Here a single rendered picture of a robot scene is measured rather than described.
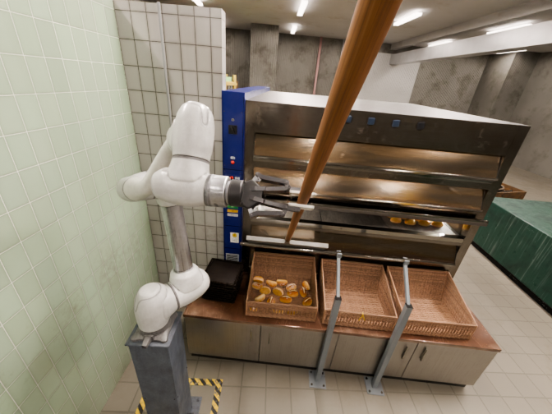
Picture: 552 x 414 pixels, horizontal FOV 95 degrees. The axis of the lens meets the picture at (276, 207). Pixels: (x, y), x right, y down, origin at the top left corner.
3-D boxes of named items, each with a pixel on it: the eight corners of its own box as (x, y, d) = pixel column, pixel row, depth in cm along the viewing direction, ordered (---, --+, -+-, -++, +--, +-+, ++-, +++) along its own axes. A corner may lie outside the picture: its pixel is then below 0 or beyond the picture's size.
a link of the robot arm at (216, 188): (210, 209, 74) (230, 211, 74) (201, 201, 65) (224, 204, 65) (215, 180, 76) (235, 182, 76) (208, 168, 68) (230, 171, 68)
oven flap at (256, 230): (250, 243, 227) (251, 221, 224) (452, 264, 223) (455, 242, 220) (249, 244, 222) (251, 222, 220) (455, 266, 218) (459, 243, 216)
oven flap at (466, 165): (253, 157, 192) (256, 131, 189) (493, 180, 188) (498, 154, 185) (252, 157, 187) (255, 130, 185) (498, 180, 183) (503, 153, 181)
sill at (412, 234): (251, 218, 223) (251, 213, 221) (457, 239, 219) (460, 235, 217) (250, 221, 218) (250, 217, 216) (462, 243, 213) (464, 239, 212)
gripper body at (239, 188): (233, 182, 76) (264, 186, 75) (229, 209, 74) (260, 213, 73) (229, 173, 68) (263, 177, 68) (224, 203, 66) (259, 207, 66)
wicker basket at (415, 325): (377, 287, 238) (385, 264, 225) (437, 293, 237) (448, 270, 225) (397, 333, 194) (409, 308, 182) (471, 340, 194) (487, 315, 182)
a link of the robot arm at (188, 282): (167, 301, 145) (201, 283, 160) (181, 315, 134) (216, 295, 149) (136, 168, 119) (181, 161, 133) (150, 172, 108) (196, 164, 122)
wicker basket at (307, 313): (252, 273, 241) (253, 250, 228) (310, 279, 240) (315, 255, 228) (244, 316, 197) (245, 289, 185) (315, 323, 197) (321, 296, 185)
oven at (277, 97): (251, 223, 439) (258, 89, 345) (373, 235, 434) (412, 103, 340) (225, 312, 269) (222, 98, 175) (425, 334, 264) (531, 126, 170)
